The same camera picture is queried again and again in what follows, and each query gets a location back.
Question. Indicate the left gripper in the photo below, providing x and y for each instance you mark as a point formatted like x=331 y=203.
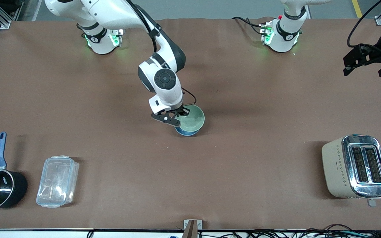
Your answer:
x=379 y=48

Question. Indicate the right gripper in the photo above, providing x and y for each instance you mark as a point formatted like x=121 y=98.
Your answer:
x=180 y=110

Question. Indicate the green bowl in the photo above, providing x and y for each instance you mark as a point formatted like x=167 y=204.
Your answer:
x=193 y=119

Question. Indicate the blue bowl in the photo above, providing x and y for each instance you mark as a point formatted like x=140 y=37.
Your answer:
x=187 y=133

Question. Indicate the left arm base connector plate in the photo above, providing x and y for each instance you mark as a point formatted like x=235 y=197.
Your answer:
x=266 y=33

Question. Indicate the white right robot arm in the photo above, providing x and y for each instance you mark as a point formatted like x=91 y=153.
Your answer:
x=164 y=79

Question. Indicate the right arm base connector plate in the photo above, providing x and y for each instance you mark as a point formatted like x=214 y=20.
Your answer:
x=117 y=34

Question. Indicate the brown table cloth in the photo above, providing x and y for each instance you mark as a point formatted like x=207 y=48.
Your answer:
x=190 y=172

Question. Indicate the beige chrome toaster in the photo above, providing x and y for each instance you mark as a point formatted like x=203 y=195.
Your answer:
x=337 y=168

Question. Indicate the clear plastic food container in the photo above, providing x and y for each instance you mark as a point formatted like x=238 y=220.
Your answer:
x=57 y=181

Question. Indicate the metal bracket with wooden bar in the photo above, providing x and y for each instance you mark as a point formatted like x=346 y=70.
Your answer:
x=192 y=228

